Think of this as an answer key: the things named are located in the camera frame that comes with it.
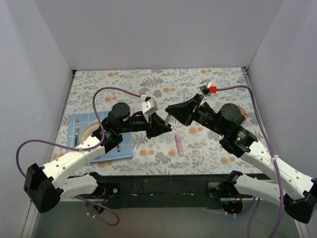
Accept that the pink highlighter pen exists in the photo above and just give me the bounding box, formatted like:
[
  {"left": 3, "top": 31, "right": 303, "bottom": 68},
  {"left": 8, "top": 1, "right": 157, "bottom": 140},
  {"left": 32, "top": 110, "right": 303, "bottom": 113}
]
[{"left": 175, "top": 134, "right": 184, "bottom": 156}]

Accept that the white pen blue tip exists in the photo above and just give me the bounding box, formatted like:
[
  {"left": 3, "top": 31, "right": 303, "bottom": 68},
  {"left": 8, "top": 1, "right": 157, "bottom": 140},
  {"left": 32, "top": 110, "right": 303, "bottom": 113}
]
[{"left": 164, "top": 114, "right": 171, "bottom": 126}]

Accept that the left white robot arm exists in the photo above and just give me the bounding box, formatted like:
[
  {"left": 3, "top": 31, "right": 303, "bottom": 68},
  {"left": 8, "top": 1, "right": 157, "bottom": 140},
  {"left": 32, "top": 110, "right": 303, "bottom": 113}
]
[{"left": 24, "top": 101, "right": 171, "bottom": 213}]

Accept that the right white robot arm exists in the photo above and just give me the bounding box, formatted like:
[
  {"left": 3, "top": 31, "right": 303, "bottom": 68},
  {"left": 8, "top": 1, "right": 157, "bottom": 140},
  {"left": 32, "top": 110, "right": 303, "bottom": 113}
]
[{"left": 166, "top": 94, "right": 317, "bottom": 224}]

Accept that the floral tablecloth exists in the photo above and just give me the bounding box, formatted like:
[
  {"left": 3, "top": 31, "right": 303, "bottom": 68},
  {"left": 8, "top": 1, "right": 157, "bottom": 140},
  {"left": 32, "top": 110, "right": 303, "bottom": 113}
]
[{"left": 56, "top": 67, "right": 263, "bottom": 176}]

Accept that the red patterned bowl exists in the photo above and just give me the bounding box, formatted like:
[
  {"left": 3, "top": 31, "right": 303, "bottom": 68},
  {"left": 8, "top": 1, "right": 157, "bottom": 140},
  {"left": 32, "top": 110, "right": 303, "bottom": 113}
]
[{"left": 238, "top": 105, "right": 248, "bottom": 122}]

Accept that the beige ringed plate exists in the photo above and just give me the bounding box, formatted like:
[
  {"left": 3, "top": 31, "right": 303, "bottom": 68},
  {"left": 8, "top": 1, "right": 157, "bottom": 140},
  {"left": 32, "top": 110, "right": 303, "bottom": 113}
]
[{"left": 78, "top": 119, "right": 100, "bottom": 144}]

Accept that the silver fork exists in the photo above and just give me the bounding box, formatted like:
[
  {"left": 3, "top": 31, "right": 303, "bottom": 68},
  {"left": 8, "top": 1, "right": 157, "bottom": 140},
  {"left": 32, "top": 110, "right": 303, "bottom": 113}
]
[{"left": 74, "top": 119, "right": 81, "bottom": 147}]

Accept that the blue checked placemat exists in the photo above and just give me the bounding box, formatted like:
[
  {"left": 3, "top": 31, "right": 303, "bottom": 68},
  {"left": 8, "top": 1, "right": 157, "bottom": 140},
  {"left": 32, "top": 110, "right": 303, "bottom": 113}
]
[{"left": 67, "top": 113, "right": 133, "bottom": 163}]

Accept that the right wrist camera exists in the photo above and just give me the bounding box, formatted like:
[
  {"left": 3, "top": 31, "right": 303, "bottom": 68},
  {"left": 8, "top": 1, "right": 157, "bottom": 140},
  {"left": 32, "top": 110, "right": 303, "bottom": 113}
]
[{"left": 199, "top": 79, "right": 216, "bottom": 106}]

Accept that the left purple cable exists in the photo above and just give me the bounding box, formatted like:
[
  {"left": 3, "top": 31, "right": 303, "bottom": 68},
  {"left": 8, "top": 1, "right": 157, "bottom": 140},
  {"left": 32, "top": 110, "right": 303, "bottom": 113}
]
[{"left": 16, "top": 87, "right": 147, "bottom": 227}]

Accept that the purple cable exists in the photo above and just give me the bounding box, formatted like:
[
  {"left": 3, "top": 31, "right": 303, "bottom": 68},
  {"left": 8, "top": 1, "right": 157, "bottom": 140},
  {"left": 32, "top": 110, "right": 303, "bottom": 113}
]
[
  {"left": 16, "top": 87, "right": 147, "bottom": 227},
  {"left": 215, "top": 85, "right": 285, "bottom": 238}
]

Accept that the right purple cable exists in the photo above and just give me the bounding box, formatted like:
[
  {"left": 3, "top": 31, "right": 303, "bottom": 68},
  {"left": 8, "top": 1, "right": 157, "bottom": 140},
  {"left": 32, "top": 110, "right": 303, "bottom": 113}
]
[{"left": 215, "top": 85, "right": 285, "bottom": 238}]

